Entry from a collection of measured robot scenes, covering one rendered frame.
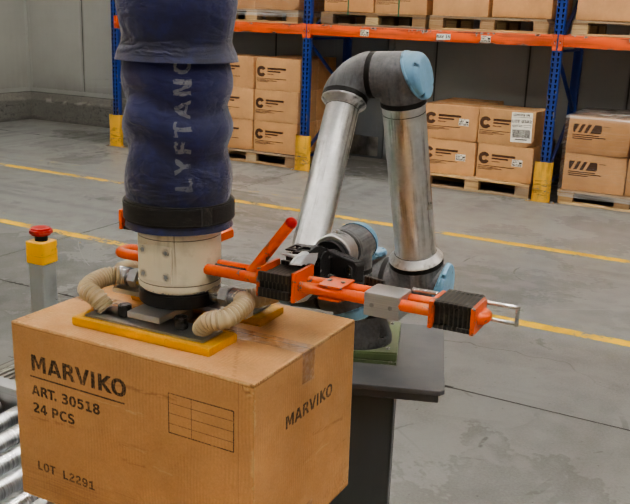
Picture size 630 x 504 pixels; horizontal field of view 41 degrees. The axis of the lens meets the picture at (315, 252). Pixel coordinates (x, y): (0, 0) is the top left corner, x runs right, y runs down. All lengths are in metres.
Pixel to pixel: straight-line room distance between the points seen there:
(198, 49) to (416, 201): 0.84
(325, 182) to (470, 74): 8.26
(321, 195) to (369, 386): 0.56
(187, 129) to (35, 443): 0.76
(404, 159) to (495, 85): 8.02
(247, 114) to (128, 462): 8.48
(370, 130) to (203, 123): 9.09
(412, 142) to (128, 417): 0.98
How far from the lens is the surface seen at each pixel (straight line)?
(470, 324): 1.48
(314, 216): 2.02
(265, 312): 1.80
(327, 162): 2.06
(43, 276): 2.72
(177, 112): 1.63
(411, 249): 2.29
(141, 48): 1.62
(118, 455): 1.78
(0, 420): 2.64
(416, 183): 2.21
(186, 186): 1.64
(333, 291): 1.58
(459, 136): 8.97
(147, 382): 1.66
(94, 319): 1.79
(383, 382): 2.32
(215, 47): 1.63
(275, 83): 9.83
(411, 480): 3.37
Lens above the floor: 1.69
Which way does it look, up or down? 16 degrees down
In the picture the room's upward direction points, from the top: 2 degrees clockwise
